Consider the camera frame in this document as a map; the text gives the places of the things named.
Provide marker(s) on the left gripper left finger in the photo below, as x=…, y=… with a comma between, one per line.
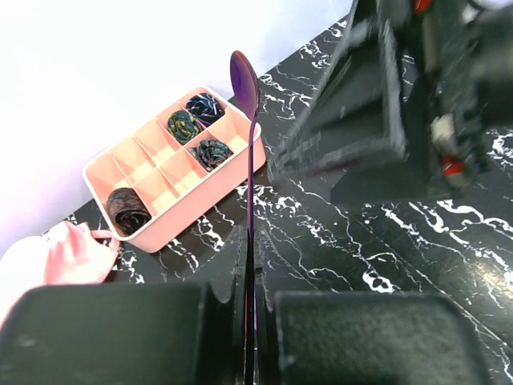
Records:
x=228, y=286

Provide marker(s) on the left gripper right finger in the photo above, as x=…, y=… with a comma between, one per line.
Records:
x=266, y=331

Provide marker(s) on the pink divided organizer box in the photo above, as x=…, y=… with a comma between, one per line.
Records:
x=168, y=181

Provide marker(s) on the pink baseball cap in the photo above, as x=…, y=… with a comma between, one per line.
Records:
x=67, y=254

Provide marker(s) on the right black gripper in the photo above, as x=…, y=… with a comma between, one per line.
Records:
x=403, y=106

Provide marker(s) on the dark rolled sock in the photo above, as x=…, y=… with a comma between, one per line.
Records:
x=127, y=210

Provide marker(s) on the purple utensil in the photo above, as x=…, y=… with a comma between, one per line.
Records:
x=246, y=90

